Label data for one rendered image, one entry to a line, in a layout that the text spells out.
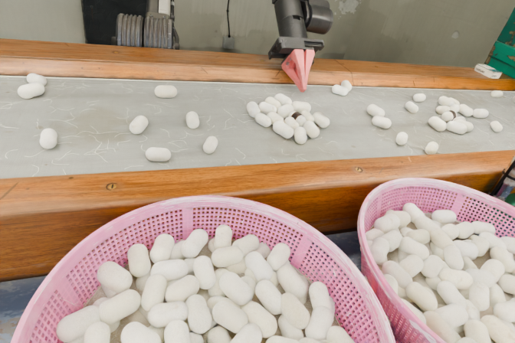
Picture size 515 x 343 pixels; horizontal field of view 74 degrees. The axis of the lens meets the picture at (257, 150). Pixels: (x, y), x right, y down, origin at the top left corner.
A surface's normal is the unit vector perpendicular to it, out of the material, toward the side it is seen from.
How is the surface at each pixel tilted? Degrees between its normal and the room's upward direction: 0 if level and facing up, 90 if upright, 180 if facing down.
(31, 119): 0
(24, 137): 0
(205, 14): 89
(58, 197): 0
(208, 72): 45
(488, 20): 90
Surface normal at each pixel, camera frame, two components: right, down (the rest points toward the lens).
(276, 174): 0.17, -0.83
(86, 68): 0.33, -0.18
